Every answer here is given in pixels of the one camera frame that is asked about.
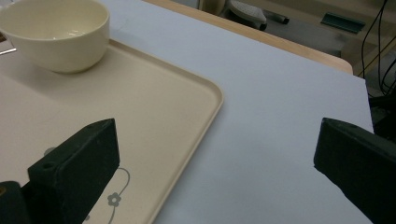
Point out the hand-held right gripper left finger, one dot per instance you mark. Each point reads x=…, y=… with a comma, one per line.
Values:
x=74, y=168

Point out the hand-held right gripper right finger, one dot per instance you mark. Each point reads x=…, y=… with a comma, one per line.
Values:
x=358, y=161

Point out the large beige tray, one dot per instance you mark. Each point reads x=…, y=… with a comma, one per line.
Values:
x=124, y=102

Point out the cream bowl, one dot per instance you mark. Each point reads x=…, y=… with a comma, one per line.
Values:
x=59, y=40

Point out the wooden desk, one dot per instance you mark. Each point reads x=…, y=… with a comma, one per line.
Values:
x=327, y=6

